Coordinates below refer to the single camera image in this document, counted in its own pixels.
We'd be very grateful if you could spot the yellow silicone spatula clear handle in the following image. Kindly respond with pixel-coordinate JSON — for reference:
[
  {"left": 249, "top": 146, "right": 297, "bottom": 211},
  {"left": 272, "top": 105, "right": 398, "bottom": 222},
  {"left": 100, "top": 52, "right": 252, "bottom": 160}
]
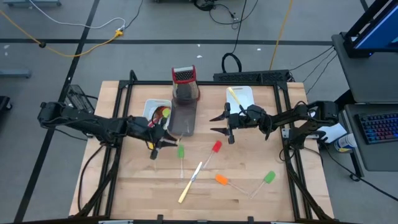
[{"left": 147, "top": 141, "right": 158, "bottom": 172}]

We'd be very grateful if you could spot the black hanging cable with coil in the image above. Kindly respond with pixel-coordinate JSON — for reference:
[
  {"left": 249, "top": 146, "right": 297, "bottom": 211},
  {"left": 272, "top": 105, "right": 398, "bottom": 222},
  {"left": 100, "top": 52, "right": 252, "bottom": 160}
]
[{"left": 221, "top": 0, "right": 248, "bottom": 74}]

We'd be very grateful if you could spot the black perforated electronics box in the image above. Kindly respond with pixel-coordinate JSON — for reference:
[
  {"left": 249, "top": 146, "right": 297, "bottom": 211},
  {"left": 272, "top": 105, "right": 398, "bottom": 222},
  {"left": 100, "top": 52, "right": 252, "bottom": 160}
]
[{"left": 213, "top": 69, "right": 291, "bottom": 83}]

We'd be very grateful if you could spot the white wipes canister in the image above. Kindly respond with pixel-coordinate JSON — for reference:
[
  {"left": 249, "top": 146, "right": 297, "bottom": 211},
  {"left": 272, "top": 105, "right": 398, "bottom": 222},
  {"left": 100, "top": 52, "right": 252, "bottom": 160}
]
[{"left": 333, "top": 133, "right": 358, "bottom": 154}]

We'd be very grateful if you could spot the backlit computer keyboard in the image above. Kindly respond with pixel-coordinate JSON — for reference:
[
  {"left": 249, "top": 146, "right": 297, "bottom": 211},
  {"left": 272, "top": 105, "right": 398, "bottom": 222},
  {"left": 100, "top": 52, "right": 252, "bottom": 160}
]
[{"left": 357, "top": 111, "right": 398, "bottom": 145}]

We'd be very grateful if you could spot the red long spoon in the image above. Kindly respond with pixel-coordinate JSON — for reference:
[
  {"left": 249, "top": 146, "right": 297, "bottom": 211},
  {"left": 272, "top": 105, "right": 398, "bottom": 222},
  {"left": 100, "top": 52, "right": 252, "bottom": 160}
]
[{"left": 148, "top": 105, "right": 171, "bottom": 128}]

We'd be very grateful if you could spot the grey stand foot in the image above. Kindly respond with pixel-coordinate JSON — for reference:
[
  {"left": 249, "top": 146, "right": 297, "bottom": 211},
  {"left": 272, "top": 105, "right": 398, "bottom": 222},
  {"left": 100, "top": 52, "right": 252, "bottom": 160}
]
[
  {"left": 0, "top": 68, "right": 32, "bottom": 79},
  {"left": 2, "top": 0, "right": 62, "bottom": 7}
]

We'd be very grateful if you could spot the black aluminium table frame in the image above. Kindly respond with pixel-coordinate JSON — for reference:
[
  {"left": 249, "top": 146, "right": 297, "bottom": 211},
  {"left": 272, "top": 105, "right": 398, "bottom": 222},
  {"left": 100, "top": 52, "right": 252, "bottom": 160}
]
[{"left": 74, "top": 70, "right": 335, "bottom": 224}]

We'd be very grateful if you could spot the black arm base cable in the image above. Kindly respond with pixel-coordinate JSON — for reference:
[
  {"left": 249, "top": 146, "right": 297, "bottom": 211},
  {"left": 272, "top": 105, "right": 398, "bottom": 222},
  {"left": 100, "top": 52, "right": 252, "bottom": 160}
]
[{"left": 76, "top": 143, "right": 105, "bottom": 213}]

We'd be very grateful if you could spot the white cutting board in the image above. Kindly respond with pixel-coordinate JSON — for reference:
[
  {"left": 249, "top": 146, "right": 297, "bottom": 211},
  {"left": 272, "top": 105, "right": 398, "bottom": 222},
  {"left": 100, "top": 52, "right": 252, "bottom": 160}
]
[{"left": 224, "top": 85, "right": 256, "bottom": 116}]

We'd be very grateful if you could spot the black caster base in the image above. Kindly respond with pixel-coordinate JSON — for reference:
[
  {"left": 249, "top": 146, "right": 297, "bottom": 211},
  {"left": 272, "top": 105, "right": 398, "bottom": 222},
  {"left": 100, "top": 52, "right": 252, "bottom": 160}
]
[{"left": 0, "top": 95, "right": 13, "bottom": 113}]

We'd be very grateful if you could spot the red silicone spatula clear handle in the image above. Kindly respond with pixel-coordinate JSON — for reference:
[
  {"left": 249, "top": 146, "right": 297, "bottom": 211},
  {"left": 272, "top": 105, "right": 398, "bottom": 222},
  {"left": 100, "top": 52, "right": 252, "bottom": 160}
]
[{"left": 201, "top": 140, "right": 223, "bottom": 171}]

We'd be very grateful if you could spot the long black floor cable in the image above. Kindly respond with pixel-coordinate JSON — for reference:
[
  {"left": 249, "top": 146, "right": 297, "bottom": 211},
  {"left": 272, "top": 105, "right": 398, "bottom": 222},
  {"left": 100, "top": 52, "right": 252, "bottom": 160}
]
[{"left": 320, "top": 144, "right": 398, "bottom": 202}]

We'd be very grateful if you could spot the wooden handle table knife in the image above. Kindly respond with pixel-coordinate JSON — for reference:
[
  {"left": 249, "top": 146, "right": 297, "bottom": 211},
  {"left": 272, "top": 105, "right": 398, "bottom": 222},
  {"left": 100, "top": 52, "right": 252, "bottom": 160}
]
[
  {"left": 227, "top": 86, "right": 247, "bottom": 115},
  {"left": 177, "top": 161, "right": 203, "bottom": 204}
]

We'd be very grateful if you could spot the steel box grater red handle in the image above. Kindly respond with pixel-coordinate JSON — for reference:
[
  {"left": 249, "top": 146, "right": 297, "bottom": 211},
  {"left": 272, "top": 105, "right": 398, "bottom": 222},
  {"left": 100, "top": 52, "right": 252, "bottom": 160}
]
[{"left": 171, "top": 64, "right": 200, "bottom": 103}]

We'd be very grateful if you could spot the thin black desk cable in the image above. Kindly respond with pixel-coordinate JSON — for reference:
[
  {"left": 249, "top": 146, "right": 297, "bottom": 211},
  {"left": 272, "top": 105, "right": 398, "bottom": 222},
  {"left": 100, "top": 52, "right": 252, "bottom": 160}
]
[{"left": 289, "top": 45, "right": 338, "bottom": 96}]

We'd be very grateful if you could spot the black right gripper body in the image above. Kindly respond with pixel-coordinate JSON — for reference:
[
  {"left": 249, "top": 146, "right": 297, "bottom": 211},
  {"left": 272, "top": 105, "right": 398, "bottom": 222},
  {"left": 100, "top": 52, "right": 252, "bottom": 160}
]
[{"left": 223, "top": 101, "right": 251, "bottom": 145}]

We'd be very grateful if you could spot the grey translucent plastic bin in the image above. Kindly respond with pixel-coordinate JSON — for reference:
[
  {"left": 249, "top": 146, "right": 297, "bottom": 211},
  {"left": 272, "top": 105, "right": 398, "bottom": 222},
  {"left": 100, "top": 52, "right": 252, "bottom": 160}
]
[{"left": 169, "top": 96, "right": 199, "bottom": 138}]

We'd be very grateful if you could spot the grey computer desk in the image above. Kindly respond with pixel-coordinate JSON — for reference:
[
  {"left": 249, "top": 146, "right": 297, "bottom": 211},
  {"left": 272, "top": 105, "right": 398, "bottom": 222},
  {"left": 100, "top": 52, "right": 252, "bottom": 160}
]
[{"left": 330, "top": 30, "right": 398, "bottom": 183}]

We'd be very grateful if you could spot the black floor cable bundle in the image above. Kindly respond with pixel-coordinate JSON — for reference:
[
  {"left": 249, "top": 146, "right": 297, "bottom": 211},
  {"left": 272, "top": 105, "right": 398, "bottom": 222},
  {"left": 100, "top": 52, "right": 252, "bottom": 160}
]
[{"left": 192, "top": 0, "right": 246, "bottom": 26}]

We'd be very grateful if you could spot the white floor cable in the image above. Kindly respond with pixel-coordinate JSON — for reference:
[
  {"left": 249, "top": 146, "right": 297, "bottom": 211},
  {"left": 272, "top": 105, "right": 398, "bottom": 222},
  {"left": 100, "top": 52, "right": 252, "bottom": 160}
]
[{"left": 28, "top": 0, "right": 127, "bottom": 31}]

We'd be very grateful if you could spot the white plastic storage bin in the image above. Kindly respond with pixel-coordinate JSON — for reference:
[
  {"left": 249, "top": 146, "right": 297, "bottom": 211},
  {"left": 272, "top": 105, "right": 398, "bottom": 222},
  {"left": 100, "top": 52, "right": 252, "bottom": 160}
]
[{"left": 142, "top": 98, "right": 173, "bottom": 130}]

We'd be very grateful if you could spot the orange silicone spatula clear handle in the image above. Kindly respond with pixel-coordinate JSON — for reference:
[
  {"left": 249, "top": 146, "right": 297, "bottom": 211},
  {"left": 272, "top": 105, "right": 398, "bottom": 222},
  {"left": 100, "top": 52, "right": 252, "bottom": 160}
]
[{"left": 214, "top": 174, "right": 250, "bottom": 196}]

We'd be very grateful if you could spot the black mesh electronics box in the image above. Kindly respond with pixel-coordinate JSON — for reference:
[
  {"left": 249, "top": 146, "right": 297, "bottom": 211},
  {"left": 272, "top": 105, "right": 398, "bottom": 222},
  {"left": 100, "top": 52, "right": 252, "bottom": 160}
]
[{"left": 63, "top": 83, "right": 96, "bottom": 115}]

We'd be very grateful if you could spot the black computer monitor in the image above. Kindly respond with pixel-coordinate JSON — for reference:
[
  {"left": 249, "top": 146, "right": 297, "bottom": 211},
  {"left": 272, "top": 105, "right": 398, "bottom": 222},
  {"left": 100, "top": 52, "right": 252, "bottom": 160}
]
[{"left": 343, "top": 0, "right": 398, "bottom": 59}]

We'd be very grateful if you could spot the yellow floor cable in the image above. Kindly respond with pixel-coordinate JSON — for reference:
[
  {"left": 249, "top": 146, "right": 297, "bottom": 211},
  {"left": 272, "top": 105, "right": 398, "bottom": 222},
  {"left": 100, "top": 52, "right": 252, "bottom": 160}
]
[{"left": 0, "top": 9, "right": 124, "bottom": 58}]

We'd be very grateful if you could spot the white paper sheet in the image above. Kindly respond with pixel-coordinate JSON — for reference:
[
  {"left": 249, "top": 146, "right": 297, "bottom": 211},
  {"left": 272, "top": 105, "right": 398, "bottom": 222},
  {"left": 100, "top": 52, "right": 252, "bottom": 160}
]
[{"left": 320, "top": 123, "right": 348, "bottom": 144}]

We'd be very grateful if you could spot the green silicone spatula clear handle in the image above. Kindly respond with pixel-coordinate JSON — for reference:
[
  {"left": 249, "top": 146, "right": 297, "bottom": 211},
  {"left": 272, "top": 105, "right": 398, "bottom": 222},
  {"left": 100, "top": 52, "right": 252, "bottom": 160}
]
[
  {"left": 176, "top": 143, "right": 186, "bottom": 180},
  {"left": 249, "top": 170, "right": 277, "bottom": 200}
]

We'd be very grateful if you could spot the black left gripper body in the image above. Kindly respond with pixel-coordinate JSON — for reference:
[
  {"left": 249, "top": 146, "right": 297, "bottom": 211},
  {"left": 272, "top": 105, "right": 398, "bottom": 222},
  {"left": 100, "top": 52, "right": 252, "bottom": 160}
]
[{"left": 144, "top": 123, "right": 169, "bottom": 161}]

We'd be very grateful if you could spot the yellow hanging cable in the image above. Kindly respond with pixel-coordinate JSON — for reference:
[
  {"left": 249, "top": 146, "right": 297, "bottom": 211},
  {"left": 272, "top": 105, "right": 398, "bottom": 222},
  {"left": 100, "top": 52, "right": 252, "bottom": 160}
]
[{"left": 268, "top": 0, "right": 295, "bottom": 71}]

